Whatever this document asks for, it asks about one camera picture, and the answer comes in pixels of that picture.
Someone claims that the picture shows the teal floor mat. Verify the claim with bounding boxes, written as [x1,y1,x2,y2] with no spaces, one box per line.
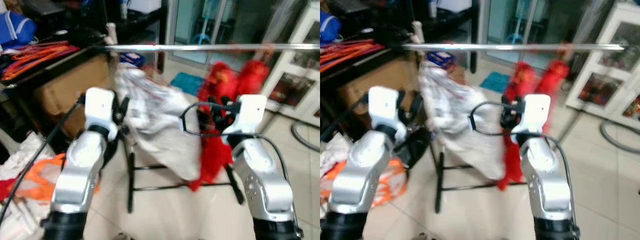
[480,71,516,95]
[169,71,206,96]

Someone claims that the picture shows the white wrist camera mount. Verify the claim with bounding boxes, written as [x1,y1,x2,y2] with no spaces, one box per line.
[222,94,268,137]
[84,87,119,142]
[368,86,407,142]
[511,94,551,137]

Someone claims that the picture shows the white cloth pile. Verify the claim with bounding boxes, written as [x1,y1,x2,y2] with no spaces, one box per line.
[0,131,57,240]
[320,134,357,177]

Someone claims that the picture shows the white glass door cabinet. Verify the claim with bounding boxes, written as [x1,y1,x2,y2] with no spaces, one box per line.
[260,4,320,127]
[565,1,640,132]

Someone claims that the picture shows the blue plastic stool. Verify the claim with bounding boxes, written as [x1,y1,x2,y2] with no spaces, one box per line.
[506,15,526,46]
[192,15,214,46]

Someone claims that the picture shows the grey framed glass door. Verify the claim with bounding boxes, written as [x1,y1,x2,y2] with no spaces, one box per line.
[167,0,307,65]
[477,0,619,67]

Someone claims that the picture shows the silver clothes rack rail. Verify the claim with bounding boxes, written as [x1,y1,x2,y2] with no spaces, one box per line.
[400,43,627,52]
[92,43,320,52]

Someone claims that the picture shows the blue printed box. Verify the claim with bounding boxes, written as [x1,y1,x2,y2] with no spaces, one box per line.
[427,51,456,69]
[120,51,146,68]

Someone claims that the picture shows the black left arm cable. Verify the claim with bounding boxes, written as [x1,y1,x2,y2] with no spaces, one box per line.
[0,94,87,226]
[320,92,373,144]

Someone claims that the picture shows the red polo shirt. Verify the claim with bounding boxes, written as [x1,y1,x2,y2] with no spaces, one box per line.
[189,61,239,192]
[496,61,537,192]

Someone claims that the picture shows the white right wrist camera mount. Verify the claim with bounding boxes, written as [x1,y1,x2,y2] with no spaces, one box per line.
[222,94,268,137]
[511,94,551,137]

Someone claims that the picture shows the black shelf unit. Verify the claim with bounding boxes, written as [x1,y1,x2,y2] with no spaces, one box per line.
[320,0,479,101]
[0,0,169,126]

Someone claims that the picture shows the pile of orange hangers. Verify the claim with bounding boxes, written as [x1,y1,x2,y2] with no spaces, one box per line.
[0,41,81,82]
[320,39,386,72]

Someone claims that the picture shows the blue bag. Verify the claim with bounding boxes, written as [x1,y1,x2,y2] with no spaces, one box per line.
[320,11,342,45]
[0,11,37,51]

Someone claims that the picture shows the black clothes rack frame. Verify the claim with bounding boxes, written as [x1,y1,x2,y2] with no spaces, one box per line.
[125,110,283,214]
[434,105,588,214]

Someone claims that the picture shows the printed brown cardboard box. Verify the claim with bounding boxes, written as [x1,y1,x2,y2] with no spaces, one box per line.
[337,54,424,117]
[34,54,114,132]

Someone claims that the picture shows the white denim shorts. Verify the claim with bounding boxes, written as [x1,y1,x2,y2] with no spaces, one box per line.
[114,64,203,182]
[417,62,507,181]

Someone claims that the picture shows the grey vacuum hose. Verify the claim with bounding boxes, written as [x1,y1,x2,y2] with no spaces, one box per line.
[599,120,640,155]
[291,120,320,154]

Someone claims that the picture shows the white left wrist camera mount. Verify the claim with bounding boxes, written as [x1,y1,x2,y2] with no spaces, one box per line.
[368,86,407,142]
[84,87,119,142]

